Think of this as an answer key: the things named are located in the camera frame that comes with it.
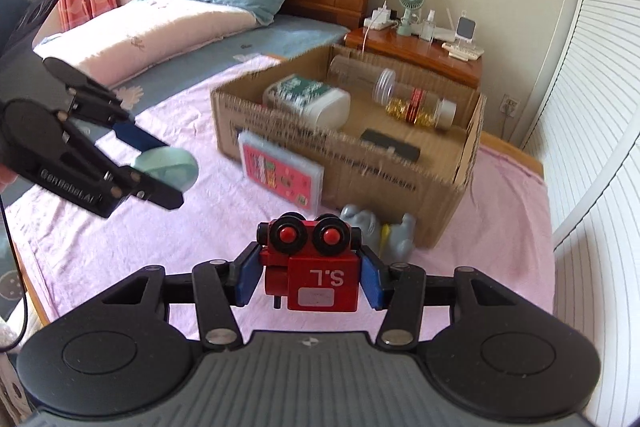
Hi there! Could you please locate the mint green earbud case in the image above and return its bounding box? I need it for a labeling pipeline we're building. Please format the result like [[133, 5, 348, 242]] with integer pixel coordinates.
[[132, 146, 200, 192]]

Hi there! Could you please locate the red toy train block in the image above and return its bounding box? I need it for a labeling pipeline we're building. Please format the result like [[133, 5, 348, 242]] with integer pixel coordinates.
[[257, 212, 361, 313]]

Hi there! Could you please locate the pink card case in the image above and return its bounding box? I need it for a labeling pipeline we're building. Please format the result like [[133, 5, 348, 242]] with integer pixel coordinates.
[[238, 130, 324, 212]]

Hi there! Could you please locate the black rectangular block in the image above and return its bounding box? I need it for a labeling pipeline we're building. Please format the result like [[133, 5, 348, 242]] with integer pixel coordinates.
[[360, 129, 421, 162]]

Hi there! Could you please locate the fish oil capsule bottle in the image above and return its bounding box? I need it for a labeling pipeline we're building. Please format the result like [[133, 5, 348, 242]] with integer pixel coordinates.
[[383, 83, 457, 131]]

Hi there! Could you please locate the white plastic container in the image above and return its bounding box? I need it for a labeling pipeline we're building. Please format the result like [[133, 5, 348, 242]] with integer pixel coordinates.
[[262, 74, 352, 130]]

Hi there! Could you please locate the clear plastic jar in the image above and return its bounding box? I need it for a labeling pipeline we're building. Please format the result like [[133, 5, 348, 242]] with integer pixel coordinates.
[[329, 56, 397, 106]]

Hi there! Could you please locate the grey mouse figurine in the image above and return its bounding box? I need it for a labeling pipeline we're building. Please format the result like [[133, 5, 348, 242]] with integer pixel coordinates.
[[340, 205, 416, 265]]

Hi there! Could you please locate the pink quilt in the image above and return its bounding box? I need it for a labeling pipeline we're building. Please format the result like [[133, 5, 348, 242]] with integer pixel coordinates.
[[35, 0, 257, 87]]

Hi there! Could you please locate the pink towel mat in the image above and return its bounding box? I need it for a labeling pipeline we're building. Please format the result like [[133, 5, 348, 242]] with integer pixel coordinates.
[[6, 57, 555, 320]]

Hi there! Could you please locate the brown cardboard box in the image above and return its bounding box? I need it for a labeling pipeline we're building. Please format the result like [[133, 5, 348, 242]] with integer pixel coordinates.
[[210, 44, 486, 248]]

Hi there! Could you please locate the wooden nightstand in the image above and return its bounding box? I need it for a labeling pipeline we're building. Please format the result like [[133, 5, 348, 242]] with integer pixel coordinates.
[[344, 27, 483, 89]]

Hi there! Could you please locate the white remote control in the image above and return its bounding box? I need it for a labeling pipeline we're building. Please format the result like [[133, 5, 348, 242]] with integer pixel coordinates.
[[442, 42, 485, 62]]

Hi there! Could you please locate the white louvered closet door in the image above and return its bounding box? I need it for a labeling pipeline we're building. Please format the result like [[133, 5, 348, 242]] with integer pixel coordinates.
[[524, 0, 639, 426]]

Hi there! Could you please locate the clear spray bottle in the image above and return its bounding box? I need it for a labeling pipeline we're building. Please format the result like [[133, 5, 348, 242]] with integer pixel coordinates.
[[420, 10, 436, 42]]

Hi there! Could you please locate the white smart display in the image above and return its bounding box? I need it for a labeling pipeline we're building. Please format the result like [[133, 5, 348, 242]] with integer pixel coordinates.
[[454, 11, 476, 46]]

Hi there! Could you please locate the white power strip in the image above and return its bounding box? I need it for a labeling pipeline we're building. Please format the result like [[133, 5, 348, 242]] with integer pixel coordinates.
[[363, 1, 395, 31]]

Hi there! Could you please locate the small green desk fan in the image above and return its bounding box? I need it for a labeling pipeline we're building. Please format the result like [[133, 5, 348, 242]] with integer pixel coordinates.
[[397, 0, 425, 37]]

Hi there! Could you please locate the white wall socket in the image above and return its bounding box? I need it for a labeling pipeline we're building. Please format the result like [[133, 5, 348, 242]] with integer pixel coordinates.
[[500, 94, 520, 118]]

